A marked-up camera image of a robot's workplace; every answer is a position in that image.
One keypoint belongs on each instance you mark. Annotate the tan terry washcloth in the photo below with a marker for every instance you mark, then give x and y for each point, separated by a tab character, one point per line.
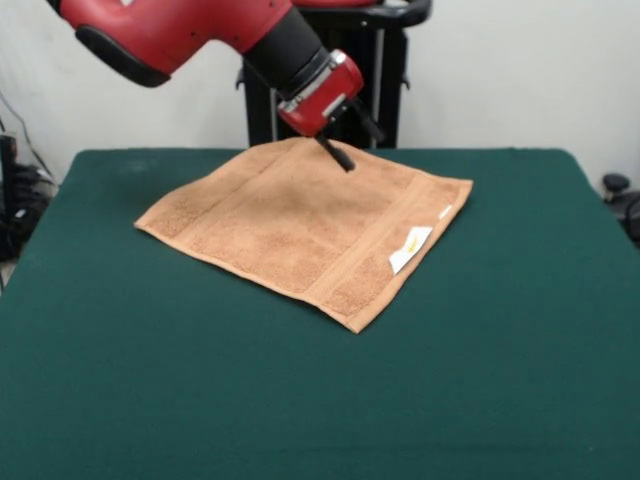
300	230

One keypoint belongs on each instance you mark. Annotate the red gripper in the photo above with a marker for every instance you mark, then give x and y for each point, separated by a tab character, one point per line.
325	102

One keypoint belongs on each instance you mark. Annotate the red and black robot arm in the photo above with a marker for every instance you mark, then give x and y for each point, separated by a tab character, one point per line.
280	45

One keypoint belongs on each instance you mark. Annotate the dark green table cloth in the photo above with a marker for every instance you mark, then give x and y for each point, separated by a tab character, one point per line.
125	375

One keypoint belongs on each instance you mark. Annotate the black office chair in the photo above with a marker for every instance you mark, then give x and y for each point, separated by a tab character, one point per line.
616	182

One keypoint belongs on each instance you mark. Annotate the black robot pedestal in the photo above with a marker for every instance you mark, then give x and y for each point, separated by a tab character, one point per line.
257	127

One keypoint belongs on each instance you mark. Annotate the black electrical equipment pile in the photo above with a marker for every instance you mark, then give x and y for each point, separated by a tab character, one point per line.
15	225

